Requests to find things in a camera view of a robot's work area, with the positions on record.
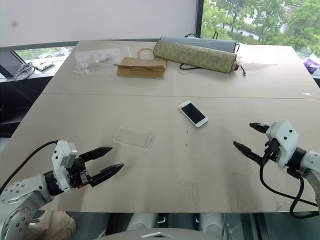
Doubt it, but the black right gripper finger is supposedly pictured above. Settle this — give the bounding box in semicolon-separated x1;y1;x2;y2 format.
249;122;271;135
232;140;266;165

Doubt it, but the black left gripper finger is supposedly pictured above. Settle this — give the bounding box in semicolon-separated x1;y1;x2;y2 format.
89;163;125;188
79;146;114;163

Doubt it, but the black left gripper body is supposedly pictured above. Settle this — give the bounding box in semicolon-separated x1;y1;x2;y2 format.
66;155;92;190

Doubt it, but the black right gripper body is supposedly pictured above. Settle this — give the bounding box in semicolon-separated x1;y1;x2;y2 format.
263;137;283;163

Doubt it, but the clear transparent phone case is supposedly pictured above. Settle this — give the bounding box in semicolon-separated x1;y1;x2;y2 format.
112;125;158;151

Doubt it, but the beige cushion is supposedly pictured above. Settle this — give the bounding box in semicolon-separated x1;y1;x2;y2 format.
26;210;77;240

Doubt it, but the pale rounded cylinder shape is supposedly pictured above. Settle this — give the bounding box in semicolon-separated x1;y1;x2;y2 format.
199;212;224;235
126;212;158;232

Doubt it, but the white smartphone with black screen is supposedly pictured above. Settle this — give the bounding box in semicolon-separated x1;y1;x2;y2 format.
177;100;209;129

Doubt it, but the grey rounded robot torso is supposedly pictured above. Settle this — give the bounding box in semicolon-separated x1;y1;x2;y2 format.
106;226;210;240

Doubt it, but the purple printed item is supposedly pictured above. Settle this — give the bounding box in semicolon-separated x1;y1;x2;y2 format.
303;55;320;75

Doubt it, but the clear plastic bag with items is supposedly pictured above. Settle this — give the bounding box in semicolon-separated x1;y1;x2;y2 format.
72;45;132;76

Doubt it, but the brown paper bag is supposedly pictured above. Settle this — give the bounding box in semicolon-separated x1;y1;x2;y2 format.
116;47;169;81

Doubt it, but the beige patterned rolled mat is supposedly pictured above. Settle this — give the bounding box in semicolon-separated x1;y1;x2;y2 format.
152;39;239;75

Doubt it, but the white flat device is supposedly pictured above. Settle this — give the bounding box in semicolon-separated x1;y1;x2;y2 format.
34;60;54;72

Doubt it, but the grey rolled mat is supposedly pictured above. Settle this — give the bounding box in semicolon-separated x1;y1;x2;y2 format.
159;35;240;54

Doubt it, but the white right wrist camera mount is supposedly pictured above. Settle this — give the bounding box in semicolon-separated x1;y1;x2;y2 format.
265;119;300;171

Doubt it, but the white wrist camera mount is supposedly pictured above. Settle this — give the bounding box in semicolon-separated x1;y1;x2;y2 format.
265;119;300;171
51;140;80;194

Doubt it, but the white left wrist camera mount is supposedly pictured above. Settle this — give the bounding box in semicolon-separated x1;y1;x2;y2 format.
51;140;80;194

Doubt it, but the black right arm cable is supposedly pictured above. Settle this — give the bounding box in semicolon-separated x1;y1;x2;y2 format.
259;147;320;218

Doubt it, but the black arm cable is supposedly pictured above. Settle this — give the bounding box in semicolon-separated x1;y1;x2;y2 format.
259;147;320;218
0;140;60;192

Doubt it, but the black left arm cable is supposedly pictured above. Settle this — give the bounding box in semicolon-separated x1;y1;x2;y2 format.
0;140;60;192

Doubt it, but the thin black cord with plug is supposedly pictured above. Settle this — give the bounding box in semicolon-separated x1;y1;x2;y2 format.
179;61;248;77

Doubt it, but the grey coiled cable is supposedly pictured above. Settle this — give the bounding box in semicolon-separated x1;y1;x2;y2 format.
13;62;35;83

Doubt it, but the dark window frame post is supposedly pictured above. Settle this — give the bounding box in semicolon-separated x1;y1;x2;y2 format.
194;0;205;38

